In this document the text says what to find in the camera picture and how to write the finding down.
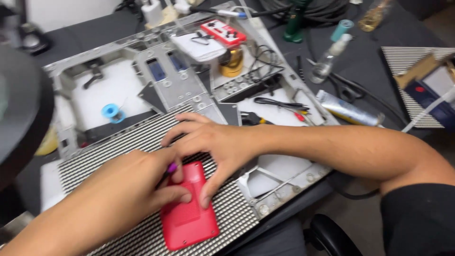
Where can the person's right hand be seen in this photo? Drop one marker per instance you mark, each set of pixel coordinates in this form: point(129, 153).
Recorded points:
point(227, 145)

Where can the person's left hand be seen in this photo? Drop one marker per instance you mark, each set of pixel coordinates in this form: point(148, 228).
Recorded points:
point(128, 188)

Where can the red handheld game console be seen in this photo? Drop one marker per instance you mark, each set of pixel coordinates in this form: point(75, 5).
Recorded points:
point(190, 220)

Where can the yellow black pliers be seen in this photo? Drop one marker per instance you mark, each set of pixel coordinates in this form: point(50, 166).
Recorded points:
point(253, 118)

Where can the dotted LED matrix panel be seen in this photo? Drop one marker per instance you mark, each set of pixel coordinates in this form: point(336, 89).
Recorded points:
point(135, 142)

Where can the gold metal tip cleaner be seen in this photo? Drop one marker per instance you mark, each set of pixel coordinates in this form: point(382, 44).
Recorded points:
point(231, 63)

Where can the yellow object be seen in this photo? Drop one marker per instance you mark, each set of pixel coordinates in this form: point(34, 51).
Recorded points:
point(48, 143)

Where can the white game console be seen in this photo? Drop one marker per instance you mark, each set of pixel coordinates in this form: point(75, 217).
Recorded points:
point(199, 49)

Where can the red game controller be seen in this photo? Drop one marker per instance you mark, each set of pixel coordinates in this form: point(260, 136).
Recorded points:
point(223, 32)

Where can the silver paste tube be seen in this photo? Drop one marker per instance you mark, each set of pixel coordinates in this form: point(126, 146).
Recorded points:
point(346, 110)

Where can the black scissors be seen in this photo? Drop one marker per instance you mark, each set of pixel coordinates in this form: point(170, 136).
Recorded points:
point(343, 89)

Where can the clear spray bottle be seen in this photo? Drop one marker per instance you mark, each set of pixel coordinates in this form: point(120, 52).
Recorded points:
point(328, 58)

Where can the black round desk lamp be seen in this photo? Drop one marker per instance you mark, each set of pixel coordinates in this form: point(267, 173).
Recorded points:
point(21, 106)

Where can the soldering iron with blue grip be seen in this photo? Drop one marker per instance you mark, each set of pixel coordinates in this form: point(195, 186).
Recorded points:
point(213, 12)

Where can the black office chair armrest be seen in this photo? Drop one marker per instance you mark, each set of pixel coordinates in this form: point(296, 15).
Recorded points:
point(330, 234)

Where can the green tool stand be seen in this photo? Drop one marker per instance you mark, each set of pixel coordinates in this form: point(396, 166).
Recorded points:
point(295, 21)

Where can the white power adapter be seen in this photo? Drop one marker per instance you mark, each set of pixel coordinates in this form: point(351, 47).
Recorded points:
point(153, 12)

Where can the teal cylinder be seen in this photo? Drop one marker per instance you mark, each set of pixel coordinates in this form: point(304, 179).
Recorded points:
point(342, 30)

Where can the black lamp base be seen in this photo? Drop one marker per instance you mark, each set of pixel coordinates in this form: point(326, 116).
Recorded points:
point(32, 39)

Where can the striped LED panel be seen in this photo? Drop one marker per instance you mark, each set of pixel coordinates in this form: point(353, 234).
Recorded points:
point(401, 64)

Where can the glass bottle with yellow liquid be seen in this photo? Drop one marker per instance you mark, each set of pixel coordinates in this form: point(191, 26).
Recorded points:
point(373, 16)

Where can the person's black shirt sleeve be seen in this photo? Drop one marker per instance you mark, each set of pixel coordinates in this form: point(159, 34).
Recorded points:
point(419, 220)

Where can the cardboard box with blue device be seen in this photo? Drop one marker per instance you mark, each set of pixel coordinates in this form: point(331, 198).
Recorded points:
point(432, 87)

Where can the grey metal panel frame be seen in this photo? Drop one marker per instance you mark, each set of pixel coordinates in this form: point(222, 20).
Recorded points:
point(170, 78)

